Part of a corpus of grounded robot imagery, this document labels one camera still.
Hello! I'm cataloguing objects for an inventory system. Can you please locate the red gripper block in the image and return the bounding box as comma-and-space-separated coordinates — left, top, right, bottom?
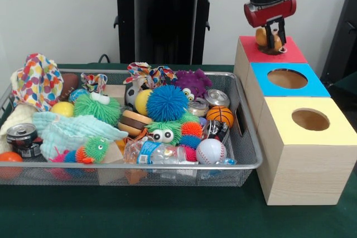
243, 0, 297, 49

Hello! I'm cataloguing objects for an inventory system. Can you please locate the brown monkey plush toy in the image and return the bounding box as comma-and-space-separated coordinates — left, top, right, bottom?
255, 27, 288, 55

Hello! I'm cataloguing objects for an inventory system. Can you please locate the crushed red soda can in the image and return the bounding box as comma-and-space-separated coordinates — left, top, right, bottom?
201, 119, 231, 142

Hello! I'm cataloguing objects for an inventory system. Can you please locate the blue fuzzy ball toy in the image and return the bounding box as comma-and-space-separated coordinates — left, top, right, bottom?
146, 84, 188, 123

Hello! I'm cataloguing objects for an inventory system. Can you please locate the crushed clear plastic bottle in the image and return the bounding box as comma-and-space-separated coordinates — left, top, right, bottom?
124, 140, 199, 166

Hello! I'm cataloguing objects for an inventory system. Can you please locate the toy hamburger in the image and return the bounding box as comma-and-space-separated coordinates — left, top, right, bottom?
117, 109, 150, 138

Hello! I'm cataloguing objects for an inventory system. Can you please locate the wooden box with three holes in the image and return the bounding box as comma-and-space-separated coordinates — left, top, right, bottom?
233, 36, 357, 206

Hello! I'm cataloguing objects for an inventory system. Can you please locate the shallow clear mesh bin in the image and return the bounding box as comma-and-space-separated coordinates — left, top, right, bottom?
0, 68, 263, 186

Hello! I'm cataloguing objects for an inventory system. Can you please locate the black monitor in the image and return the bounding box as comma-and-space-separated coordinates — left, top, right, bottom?
320, 0, 357, 82

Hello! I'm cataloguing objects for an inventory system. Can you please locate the dark green tablecloth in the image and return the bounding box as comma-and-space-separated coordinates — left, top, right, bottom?
0, 63, 357, 238
331, 71, 357, 102

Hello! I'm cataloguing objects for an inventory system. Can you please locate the small toy basketball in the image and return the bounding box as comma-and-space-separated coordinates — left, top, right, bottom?
206, 106, 234, 128

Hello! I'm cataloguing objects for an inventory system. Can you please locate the white dimpled ball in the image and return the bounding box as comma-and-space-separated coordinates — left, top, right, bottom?
195, 138, 227, 165

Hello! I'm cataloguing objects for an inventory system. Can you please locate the green fuzzy toy with eyes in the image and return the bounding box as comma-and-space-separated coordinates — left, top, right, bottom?
74, 91, 122, 126

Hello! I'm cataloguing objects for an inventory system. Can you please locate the mint green cloth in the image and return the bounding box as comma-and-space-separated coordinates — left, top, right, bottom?
32, 111, 129, 162

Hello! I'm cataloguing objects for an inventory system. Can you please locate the colourful dotted cloth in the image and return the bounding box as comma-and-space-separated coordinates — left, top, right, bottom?
11, 53, 65, 112

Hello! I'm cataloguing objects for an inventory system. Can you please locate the black soda can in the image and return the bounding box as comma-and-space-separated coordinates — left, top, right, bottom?
6, 123, 44, 158

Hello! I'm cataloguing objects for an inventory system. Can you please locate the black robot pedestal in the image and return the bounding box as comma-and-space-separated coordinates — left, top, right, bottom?
108, 0, 224, 65

